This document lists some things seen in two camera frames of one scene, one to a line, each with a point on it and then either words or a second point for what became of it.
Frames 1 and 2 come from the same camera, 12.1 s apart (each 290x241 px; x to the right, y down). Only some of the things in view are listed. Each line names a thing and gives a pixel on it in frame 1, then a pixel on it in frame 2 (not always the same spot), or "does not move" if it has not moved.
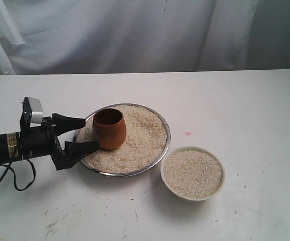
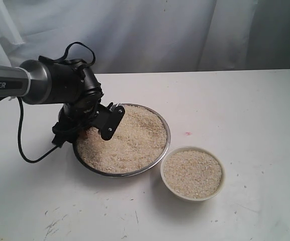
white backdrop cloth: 26,37 does not move
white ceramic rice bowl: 192,173 does not move
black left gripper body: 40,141 -> 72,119
